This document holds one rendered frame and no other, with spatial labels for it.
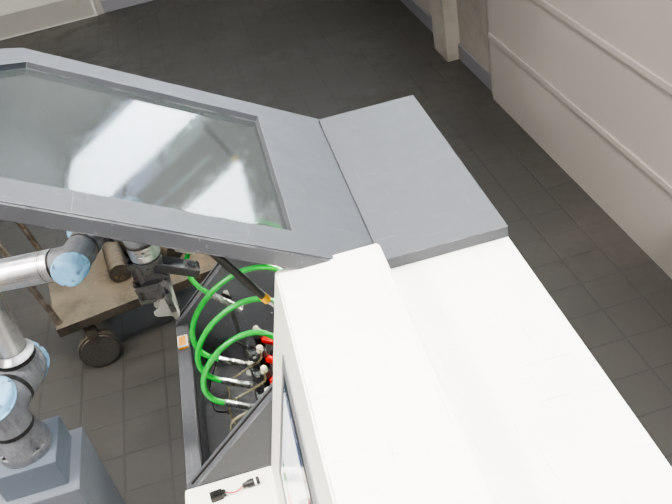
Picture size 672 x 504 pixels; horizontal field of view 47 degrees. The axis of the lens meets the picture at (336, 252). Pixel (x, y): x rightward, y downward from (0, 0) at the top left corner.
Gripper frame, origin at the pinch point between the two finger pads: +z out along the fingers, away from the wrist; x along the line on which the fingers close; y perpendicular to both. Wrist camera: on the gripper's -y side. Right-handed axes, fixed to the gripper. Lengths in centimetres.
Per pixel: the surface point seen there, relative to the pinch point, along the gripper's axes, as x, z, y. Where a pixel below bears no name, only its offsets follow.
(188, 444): 17.4, 29.1, 7.0
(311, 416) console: 75, -31, -28
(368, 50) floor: -428, 124, -140
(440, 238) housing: 32, -26, -63
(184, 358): -16.1, 29.1, 6.3
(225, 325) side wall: -31.9, 34.2, -6.5
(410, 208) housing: 18, -26, -61
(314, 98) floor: -367, 124, -83
